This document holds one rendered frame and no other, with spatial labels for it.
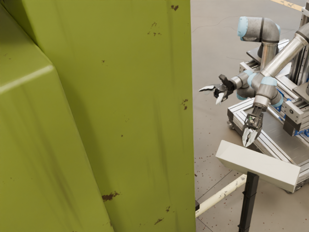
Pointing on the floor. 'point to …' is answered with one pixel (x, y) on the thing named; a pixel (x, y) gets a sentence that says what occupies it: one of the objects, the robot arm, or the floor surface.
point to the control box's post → (252, 178)
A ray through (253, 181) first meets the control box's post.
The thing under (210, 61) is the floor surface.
